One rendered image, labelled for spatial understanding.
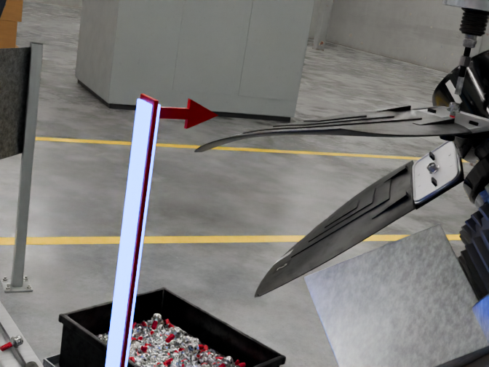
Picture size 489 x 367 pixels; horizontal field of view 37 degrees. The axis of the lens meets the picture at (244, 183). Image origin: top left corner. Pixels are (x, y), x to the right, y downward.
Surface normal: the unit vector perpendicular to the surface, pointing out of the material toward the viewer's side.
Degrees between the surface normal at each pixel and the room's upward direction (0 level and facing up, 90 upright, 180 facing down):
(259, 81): 90
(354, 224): 49
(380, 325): 55
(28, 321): 0
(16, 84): 90
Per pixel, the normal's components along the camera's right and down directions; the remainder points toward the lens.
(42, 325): 0.15, -0.95
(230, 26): 0.42, 0.30
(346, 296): -0.20, -0.39
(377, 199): -0.67, -0.70
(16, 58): 0.94, 0.22
